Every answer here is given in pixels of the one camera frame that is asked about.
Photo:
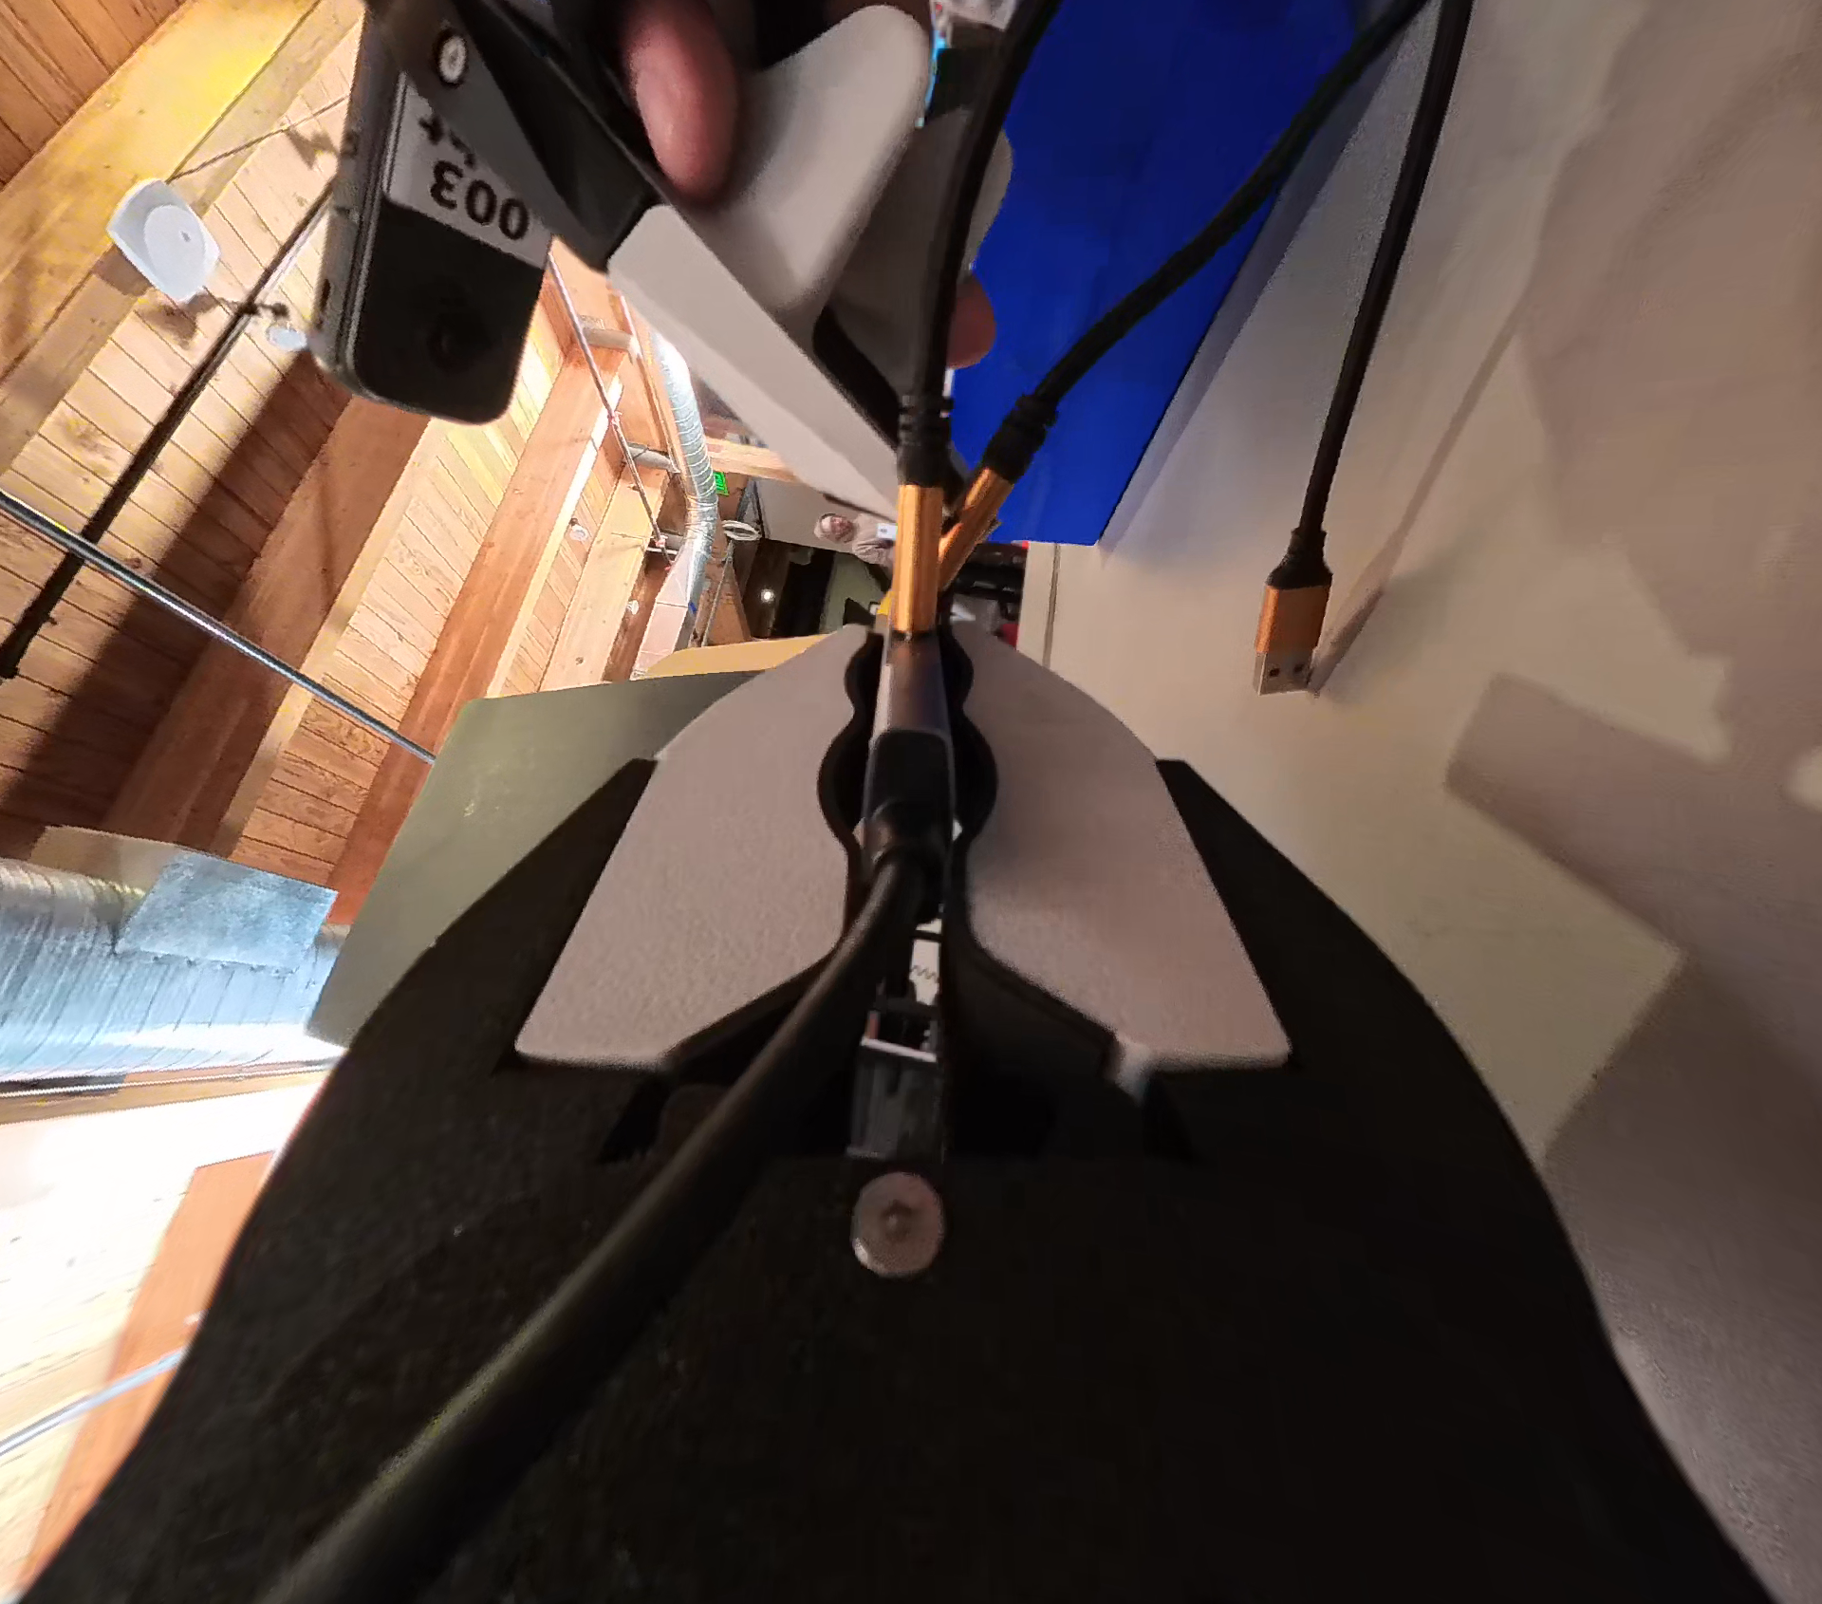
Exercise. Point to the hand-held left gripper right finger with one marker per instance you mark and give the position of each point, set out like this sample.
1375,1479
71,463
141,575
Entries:
1111,892

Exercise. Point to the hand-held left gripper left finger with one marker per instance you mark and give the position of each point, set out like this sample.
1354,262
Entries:
698,892

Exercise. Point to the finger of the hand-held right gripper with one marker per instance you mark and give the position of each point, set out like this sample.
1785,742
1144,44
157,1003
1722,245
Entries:
982,209
798,181

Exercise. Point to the blue plastic bin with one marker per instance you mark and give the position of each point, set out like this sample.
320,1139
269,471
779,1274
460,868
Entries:
1168,137

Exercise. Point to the white ceiling device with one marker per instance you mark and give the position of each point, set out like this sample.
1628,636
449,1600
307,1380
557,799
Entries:
168,238

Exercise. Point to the rectangular metal duct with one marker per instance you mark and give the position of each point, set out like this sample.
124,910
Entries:
143,963

